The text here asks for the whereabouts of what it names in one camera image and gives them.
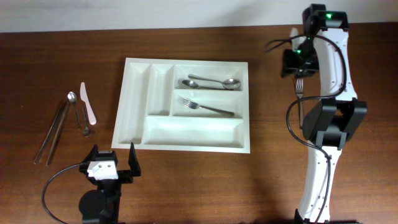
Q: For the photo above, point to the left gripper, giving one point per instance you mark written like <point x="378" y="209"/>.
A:
<point x="127" y="177"/>

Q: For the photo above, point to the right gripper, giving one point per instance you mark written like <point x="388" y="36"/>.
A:
<point x="298" y="71"/>

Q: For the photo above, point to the silver fork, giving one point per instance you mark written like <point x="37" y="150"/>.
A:
<point x="299" y="94"/>
<point x="195" y="106"/>

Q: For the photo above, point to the silver tablespoon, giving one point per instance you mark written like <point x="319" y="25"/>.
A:
<point x="193" y="85"/>
<point x="229" y="83"/>

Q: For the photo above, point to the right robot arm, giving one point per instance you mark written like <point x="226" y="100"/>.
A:
<point x="331" y="123"/>

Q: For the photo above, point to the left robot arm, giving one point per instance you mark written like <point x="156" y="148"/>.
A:
<point x="102" y="204"/>

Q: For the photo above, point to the small dark teaspoon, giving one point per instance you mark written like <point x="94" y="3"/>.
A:
<point x="86" y="131"/>

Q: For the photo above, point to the long metal tongs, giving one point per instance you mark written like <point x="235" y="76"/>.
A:
<point x="53" y="134"/>

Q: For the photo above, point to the pink plastic knife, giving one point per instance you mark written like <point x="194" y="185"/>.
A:
<point x="84" y="98"/>

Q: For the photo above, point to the white plastic cutlery tray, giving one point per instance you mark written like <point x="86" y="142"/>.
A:
<point x="151" y="115"/>

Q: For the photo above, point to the small silver teaspoon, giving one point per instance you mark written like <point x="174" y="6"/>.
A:
<point x="73" y="100"/>

